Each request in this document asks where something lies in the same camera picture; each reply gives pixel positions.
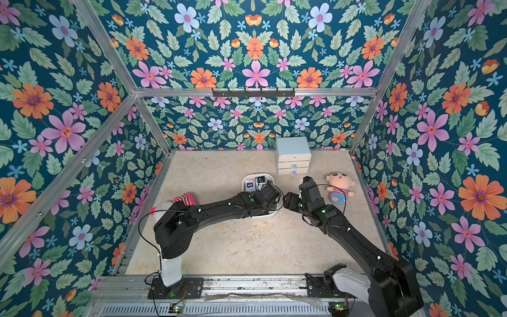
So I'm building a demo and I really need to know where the white plastic storage box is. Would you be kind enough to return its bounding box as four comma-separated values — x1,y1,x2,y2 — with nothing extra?
242,173,281,221

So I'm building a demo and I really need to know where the pink Tempo tissue pack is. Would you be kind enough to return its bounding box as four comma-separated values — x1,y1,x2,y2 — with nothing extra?
244,179,256,192

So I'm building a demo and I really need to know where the teal cartoon tissue pack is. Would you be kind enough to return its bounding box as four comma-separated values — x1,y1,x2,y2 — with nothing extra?
256,176,267,188

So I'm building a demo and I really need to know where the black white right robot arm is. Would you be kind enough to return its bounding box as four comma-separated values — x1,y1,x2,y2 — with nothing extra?
283,176,424,316

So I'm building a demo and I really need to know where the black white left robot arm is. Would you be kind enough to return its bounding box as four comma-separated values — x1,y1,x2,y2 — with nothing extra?
153,182,283,287

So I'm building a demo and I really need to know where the pink bald baby doll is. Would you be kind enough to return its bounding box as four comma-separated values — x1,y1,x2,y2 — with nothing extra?
326,173,356,207

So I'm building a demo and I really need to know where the pale blue mini drawer chest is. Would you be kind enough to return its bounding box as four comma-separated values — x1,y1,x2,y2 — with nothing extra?
276,137,312,176

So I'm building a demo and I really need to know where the pink white striped plush toy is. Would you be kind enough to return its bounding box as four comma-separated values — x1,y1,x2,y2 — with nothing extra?
151,192,197,222

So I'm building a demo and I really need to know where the white ventilation grille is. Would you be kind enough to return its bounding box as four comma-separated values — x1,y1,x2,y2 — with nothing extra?
97,302,331,316

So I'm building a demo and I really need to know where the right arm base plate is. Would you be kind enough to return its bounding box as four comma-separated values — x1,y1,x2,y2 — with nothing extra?
304,273,355,299

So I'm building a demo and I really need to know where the black wall hook rail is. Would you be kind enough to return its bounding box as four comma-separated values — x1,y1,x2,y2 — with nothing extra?
211,88,296,99

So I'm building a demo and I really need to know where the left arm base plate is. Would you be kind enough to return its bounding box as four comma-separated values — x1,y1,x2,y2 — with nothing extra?
148,276,204,300

